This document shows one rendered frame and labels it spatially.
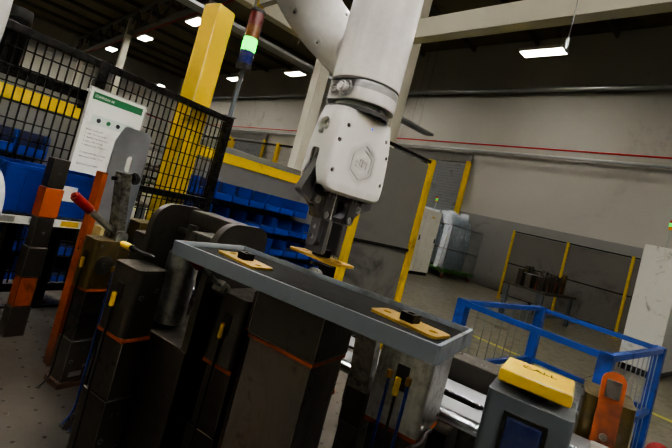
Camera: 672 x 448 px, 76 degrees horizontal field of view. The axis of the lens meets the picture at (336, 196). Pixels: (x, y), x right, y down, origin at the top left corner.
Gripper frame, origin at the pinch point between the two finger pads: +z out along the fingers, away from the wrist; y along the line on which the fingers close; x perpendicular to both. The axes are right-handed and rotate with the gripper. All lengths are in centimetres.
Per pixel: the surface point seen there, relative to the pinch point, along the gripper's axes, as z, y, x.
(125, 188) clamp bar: 5, -1, 71
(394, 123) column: -195, 591, 524
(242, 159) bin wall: -22, 131, 250
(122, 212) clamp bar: 10, 0, 71
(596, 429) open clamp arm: 21, 54, -20
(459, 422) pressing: 22.8, 28.8, -8.2
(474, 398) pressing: 22.5, 40.7, -4.3
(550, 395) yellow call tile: 7.2, 5.7, -26.0
